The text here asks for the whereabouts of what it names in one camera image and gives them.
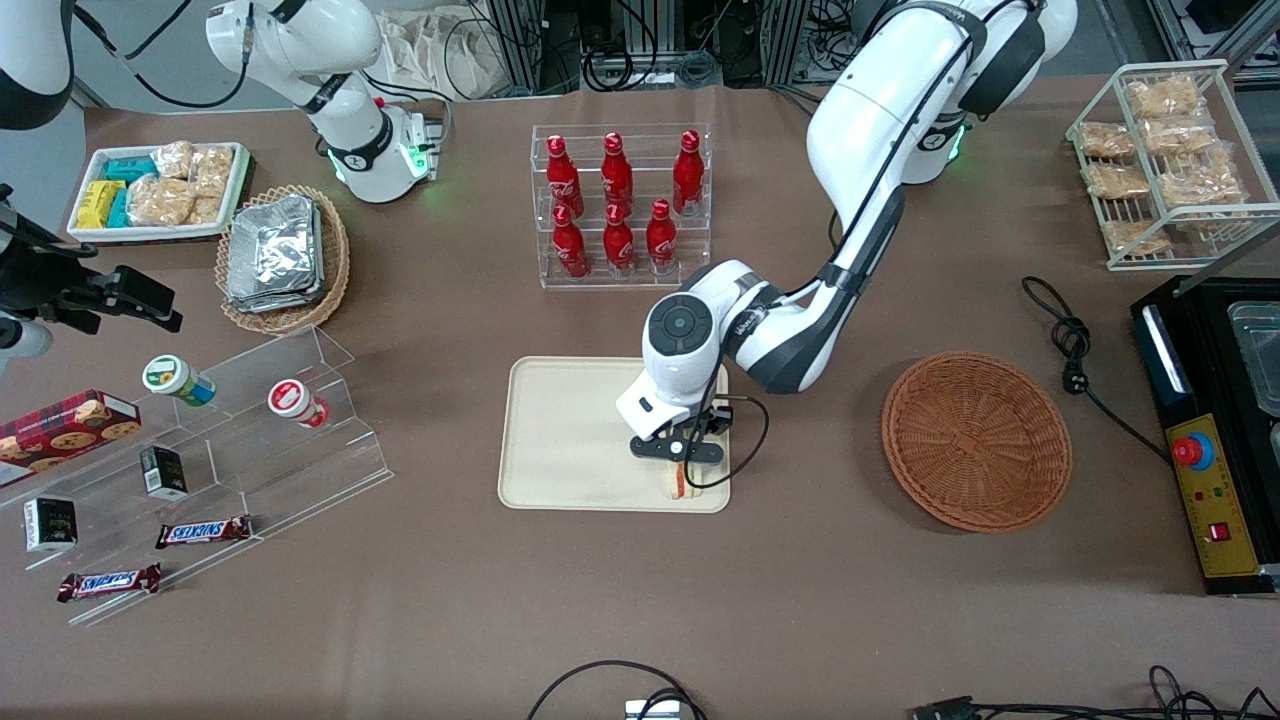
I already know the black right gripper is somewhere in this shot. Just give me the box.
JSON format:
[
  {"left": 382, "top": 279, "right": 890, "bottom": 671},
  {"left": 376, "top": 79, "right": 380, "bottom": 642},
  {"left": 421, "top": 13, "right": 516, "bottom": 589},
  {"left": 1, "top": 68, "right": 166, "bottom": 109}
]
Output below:
[{"left": 0, "top": 255, "right": 184, "bottom": 336}]

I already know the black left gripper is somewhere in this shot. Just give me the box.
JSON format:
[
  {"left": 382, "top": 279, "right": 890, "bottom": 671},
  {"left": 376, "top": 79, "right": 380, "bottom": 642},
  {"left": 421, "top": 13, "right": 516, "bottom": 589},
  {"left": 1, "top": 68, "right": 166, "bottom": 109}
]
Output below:
[{"left": 629, "top": 418, "right": 725, "bottom": 489}]

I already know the white rectangular snack tray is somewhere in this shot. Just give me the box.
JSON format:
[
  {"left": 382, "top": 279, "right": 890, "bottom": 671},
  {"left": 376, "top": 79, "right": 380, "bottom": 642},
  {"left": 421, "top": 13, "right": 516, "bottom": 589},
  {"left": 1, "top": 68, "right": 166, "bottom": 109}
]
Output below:
[{"left": 67, "top": 142, "right": 252, "bottom": 245}]

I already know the beige plastic tray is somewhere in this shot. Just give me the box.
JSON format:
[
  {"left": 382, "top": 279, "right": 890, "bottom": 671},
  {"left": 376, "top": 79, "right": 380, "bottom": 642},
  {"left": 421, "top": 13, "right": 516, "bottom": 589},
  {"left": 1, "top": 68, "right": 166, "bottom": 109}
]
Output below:
[{"left": 498, "top": 357, "right": 732, "bottom": 514}]

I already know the light wicker basket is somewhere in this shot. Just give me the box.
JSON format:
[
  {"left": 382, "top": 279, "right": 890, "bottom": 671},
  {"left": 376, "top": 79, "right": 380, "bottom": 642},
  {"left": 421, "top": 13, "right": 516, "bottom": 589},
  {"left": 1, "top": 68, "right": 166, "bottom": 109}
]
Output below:
[{"left": 215, "top": 185, "right": 352, "bottom": 335}]

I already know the brown wicker basket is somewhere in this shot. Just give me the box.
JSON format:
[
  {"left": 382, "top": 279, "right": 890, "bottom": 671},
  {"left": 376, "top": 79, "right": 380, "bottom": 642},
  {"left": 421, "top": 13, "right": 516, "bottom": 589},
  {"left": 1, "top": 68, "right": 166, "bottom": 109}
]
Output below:
[{"left": 881, "top": 351, "right": 1073, "bottom": 534}]

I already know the green lid yogurt cup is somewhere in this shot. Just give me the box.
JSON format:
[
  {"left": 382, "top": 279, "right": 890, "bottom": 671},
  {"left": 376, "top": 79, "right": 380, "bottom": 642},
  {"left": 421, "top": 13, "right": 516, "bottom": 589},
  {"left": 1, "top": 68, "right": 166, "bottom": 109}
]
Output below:
[{"left": 142, "top": 355, "right": 217, "bottom": 407}]

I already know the yellow snack packet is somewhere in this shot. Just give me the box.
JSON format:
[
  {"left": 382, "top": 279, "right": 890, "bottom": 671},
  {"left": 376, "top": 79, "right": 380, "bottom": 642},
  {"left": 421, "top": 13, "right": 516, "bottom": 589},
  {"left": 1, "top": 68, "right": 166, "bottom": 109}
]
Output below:
[{"left": 76, "top": 180, "right": 127, "bottom": 230}]

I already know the silver foil packet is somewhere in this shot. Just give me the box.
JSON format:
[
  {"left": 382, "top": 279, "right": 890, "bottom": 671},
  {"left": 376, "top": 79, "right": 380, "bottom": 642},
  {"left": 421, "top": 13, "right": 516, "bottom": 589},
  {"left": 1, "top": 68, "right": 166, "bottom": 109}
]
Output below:
[
  {"left": 226, "top": 198, "right": 328, "bottom": 315},
  {"left": 227, "top": 195, "right": 319, "bottom": 303}
]

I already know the red tartan cookie box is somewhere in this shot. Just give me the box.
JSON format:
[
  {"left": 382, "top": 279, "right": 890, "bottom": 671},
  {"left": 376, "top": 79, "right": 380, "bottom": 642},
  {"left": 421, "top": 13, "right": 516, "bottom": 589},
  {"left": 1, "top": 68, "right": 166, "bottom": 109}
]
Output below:
[{"left": 0, "top": 390, "right": 142, "bottom": 489}]

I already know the small black carton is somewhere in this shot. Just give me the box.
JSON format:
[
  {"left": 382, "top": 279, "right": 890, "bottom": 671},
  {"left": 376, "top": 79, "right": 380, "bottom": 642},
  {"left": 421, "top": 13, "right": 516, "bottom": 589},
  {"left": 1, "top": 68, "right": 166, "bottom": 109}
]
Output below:
[
  {"left": 140, "top": 446, "right": 189, "bottom": 502},
  {"left": 24, "top": 497, "right": 79, "bottom": 554}
]

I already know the red lid yogurt cup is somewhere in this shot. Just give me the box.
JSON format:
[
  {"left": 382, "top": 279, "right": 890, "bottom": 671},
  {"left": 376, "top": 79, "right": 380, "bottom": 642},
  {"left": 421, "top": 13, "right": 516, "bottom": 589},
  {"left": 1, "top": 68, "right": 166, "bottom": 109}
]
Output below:
[{"left": 267, "top": 379, "right": 330, "bottom": 430}]

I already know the clear acrylic stepped shelf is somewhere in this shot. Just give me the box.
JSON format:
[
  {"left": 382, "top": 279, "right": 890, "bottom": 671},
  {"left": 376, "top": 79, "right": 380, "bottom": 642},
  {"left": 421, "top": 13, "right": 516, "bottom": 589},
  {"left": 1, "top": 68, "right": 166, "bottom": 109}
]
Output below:
[{"left": 0, "top": 325, "right": 394, "bottom": 628}]

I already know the red cola bottle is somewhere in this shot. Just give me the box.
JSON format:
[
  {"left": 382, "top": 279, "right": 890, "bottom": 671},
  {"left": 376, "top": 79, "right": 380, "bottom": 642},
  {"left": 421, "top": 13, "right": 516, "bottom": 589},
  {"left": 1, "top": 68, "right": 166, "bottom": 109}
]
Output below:
[
  {"left": 672, "top": 130, "right": 706, "bottom": 217},
  {"left": 601, "top": 132, "right": 635, "bottom": 217},
  {"left": 603, "top": 203, "right": 637, "bottom": 278},
  {"left": 646, "top": 199, "right": 679, "bottom": 276},
  {"left": 552, "top": 205, "right": 590, "bottom": 280},
  {"left": 545, "top": 135, "right": 585, "bottom": 219}
]

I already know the clear acrylic bottle rack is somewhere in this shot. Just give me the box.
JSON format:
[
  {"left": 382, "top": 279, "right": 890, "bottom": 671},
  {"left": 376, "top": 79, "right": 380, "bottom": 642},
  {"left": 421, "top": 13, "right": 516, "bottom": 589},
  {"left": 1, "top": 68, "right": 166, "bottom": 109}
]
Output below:
[{"left": 531, "top": 123, "right": 713, "bottom": 291}]

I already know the brown snickers bar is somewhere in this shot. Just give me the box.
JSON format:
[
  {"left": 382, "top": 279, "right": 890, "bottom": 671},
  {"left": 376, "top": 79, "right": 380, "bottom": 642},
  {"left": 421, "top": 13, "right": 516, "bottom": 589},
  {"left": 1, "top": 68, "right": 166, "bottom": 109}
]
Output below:
[
  {"left": 155, "top": 516, "right": 254, "bottom": 551},
  {"left": 57, "top": 564, "right": 164, "bottom": 604}
]

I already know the beige cloth bag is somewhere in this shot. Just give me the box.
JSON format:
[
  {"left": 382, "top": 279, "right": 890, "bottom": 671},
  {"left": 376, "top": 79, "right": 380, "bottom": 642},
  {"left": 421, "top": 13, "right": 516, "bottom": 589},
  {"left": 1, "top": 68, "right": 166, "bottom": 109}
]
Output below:
[{"left": 378, "top": 8, "right": 503, "bottom": 102}]

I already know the clear bagged pastry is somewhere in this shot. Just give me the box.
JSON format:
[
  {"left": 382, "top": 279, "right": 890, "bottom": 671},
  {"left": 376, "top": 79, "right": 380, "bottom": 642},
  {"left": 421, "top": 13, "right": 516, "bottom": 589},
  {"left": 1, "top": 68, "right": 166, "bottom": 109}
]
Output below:
[
  {"left": 1082, "top": 162, "right": 1153, "bottom": 200},
  {"left": 1102, "top": 219, "right": 1173, "bottom": 258},
  {"left": 1126, "top": 77, "right": 1202, "bottom": 121},
  {"left": 1140, "top": 117, "right": 1217, "bottom": 158},
  {"left": 1157, "top": 163, "right": 1246, "bottom": 211},
  {"left": 1077, "top": 122, "right": 1137, "bottom": 160}
]

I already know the yellow emergency stop panel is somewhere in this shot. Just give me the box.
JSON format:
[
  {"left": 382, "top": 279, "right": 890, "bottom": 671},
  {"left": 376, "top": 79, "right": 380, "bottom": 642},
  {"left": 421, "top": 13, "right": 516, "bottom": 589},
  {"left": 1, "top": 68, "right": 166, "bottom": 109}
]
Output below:
[{"left": 1164, "top": 414, "right": 1262, "bottom": 580}]

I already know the black appliance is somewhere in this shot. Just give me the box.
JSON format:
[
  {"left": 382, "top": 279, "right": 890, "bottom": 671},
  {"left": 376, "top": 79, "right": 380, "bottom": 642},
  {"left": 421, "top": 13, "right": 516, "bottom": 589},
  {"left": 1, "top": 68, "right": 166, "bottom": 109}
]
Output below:
[{"left": 1130, "top": 275, "right": 1280, "bottom": 598}]

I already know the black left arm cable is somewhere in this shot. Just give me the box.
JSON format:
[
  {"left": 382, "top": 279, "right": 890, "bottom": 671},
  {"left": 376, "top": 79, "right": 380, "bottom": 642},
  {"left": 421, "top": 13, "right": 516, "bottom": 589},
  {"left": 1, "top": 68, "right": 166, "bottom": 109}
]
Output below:
[{"left": 685, "top": 0, "right": 1011, "bottom": 491}]

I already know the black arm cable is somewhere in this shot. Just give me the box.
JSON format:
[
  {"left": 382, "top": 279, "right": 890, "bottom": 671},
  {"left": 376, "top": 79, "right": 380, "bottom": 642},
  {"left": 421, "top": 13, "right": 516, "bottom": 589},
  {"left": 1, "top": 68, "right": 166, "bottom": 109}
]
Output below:
[
  {"left": 72, "top": 0, "right": 253, "bottom": 111},
  {"left": 685, "top": 0, "right": 1011, "bottom": 491}
]

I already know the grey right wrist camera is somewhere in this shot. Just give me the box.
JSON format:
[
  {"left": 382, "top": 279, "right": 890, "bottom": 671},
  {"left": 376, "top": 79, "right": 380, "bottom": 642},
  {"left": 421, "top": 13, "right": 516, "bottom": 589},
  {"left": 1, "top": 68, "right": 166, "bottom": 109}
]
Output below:
[{"left": 0, "top": 310, "right": 53, "bottom": 377}]

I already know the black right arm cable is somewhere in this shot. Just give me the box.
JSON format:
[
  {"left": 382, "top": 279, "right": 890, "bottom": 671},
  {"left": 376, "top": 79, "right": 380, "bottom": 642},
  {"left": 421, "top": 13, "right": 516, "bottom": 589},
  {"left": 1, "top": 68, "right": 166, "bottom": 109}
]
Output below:
[{"left": 72, "top": 0, "right": 253, "bottom": 111}]

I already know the black looped table cable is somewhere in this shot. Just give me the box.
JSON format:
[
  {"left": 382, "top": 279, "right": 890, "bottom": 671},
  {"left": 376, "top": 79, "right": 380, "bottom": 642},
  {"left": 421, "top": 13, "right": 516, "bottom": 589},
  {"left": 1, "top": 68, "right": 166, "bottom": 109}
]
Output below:
[{"left": 526, "top": 660, "right": 707, "bottom": 720}]

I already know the black connector with cables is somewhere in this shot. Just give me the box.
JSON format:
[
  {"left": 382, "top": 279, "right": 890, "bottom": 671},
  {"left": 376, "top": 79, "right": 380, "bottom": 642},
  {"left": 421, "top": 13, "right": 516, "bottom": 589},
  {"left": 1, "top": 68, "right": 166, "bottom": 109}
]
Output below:
[{"left": 910, "top": 664, "right": 1280, "bottom": 720}]

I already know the black power cable with plug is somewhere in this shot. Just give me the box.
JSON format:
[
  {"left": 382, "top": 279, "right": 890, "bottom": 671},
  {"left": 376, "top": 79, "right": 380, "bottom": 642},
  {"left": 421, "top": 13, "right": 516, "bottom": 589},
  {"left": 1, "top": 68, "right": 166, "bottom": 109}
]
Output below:
[{"left": 1021, "top": 276, "right": 1173, "bottom": 464}]

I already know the aluminium frame post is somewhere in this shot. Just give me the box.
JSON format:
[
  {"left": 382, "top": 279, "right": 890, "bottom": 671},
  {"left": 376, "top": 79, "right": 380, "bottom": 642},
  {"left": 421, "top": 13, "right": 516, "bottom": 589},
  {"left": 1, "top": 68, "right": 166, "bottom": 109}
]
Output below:
[
  {"left": 762, "top": 0, "right": 813, "bottom": 87},
  {"left": 478, "top": 0, "right": 547, "bottom": 97}
]

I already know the white wire rack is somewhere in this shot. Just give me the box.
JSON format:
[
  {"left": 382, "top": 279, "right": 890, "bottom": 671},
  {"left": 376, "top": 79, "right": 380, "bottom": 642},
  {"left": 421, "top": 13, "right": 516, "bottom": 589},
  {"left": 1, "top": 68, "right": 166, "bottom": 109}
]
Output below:
[{"left": 1065, "top": 59, "right": 1280, "bottom": 272}]

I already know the aluminium frame rail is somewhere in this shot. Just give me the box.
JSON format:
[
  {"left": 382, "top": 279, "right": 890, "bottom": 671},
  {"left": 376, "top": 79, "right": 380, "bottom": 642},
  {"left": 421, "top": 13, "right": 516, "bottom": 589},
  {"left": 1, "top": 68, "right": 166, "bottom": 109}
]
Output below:
[{"left": 1148, "top": 0, "right": 1280, "bottom": 73}]

